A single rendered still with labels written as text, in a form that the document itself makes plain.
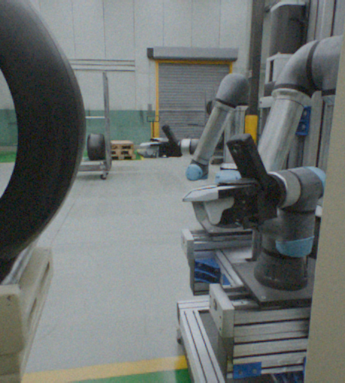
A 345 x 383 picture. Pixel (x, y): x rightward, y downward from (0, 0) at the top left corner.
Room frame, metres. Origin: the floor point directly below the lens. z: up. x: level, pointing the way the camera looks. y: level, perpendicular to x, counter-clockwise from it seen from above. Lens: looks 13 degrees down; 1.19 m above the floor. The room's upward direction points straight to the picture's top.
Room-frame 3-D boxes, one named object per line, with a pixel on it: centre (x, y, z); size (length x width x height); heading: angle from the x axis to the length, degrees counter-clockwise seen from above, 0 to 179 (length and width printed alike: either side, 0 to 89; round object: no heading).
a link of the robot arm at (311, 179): (0.66, -0.28, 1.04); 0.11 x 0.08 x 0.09; 124
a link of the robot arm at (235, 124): (1.48, -0.30, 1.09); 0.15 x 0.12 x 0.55; 163
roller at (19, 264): (0.58, 0.31, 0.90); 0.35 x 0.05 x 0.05; 12
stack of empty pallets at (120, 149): (9.33, 1.48, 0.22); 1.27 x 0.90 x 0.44; 8
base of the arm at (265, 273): (0.86, -0.33, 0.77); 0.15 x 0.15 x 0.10
